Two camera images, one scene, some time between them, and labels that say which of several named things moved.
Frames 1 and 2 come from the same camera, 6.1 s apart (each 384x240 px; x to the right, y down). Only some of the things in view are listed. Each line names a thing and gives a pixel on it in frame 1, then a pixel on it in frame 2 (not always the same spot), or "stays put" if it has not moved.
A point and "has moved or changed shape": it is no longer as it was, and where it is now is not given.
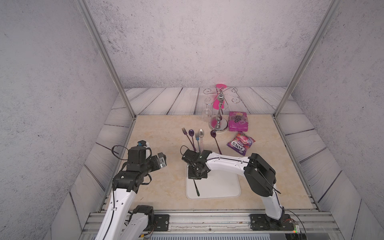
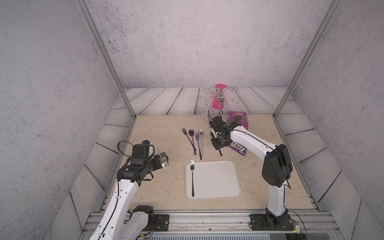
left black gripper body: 152,164 stays put
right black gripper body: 193,174 → 217,143
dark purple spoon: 213,133 stays put
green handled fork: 197,191 has moved or changed shape
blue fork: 197,138 stays put
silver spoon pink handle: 201,133 stays put
